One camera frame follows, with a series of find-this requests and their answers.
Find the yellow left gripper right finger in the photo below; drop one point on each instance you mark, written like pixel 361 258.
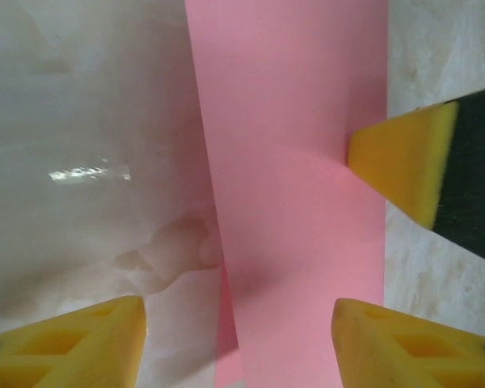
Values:
pixel 408 347

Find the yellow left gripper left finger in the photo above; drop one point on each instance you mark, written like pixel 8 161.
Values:
pixel 64 351

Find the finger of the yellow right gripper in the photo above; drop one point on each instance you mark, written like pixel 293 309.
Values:
pixel 412 161

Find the pink paper sheet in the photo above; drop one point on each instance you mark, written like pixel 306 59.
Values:
pixel 287 161

